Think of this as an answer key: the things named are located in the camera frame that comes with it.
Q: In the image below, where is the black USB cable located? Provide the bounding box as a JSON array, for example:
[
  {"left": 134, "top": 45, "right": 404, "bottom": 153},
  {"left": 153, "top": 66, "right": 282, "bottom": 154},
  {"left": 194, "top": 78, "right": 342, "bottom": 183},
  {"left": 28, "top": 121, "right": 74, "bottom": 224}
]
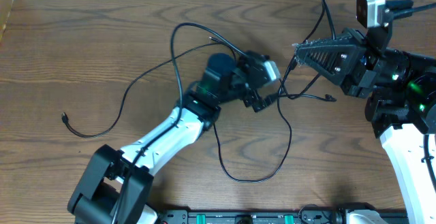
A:
[{"left": 208, "top": 0, "right": 338, "bottom": 184}]

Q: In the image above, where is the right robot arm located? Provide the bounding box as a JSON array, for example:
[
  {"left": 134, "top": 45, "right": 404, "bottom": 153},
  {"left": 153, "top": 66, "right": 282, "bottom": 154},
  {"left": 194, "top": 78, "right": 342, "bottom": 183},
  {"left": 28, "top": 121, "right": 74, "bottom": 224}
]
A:
[{"left": 292, "top": 0, "right": 435, "bottom": 223}]

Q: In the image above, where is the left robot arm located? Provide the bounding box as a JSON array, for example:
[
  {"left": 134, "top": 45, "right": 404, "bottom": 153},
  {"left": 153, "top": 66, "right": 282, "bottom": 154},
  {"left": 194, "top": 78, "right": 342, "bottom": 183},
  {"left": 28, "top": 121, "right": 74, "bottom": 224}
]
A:
[{"left": 67, "top": 51, "right": 280, "bottom": 223}]

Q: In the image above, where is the right camera black cable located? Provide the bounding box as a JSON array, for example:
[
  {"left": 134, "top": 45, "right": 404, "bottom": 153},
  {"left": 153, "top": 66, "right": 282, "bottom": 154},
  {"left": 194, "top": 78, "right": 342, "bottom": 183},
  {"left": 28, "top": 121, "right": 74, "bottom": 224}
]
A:
[{"left": 388, "top": 1, "right": 436, "bottom": 20}]

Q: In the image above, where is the camera black cable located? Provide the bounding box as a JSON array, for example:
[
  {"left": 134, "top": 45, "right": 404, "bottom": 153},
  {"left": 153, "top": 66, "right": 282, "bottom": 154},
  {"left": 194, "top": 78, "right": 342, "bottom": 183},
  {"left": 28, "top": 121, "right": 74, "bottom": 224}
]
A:
[
  {"left": 388, "top": 1, "right": 436, "bottom": 20},
  {"left": 110, "top": 22, "right": 249, "bottom": 224}
]

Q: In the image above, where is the left camera black cable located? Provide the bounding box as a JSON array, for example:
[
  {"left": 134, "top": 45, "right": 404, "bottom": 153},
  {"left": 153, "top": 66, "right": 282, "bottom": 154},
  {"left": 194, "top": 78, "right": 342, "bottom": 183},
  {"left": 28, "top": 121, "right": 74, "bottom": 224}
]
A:
[{"left": 110, "top": 22, "right": 249, "bottom": 224}]

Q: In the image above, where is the small black wire loop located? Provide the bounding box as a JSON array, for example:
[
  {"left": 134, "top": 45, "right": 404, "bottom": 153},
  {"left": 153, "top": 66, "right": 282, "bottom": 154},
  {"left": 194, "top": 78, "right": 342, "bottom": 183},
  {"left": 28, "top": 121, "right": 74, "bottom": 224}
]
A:
[{"left": 298, "top": 203, "right": 330, "bottom": 224}]

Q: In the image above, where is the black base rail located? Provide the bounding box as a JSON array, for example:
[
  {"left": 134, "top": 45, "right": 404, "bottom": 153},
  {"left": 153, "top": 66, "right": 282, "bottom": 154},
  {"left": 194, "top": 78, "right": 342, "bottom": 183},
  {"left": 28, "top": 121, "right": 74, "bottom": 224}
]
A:
[{"left": 149, "top": 203, "right": 409, "bottom": 224}]

